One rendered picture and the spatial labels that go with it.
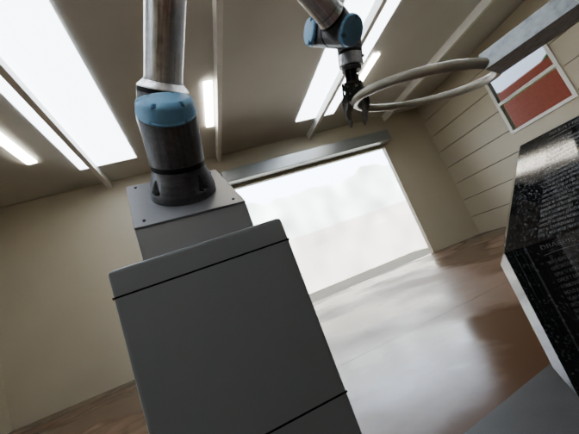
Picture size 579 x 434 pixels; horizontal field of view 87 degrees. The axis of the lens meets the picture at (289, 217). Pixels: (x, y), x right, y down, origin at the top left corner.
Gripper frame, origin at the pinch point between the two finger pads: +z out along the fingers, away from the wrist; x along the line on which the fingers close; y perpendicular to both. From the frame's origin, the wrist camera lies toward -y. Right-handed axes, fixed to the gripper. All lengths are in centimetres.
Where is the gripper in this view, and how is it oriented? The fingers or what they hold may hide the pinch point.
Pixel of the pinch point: (357, 122)
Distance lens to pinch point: 127.0
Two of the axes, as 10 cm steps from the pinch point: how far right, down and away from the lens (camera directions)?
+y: -3.5, 1.5, -9.2
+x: 9.3, -0.8, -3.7
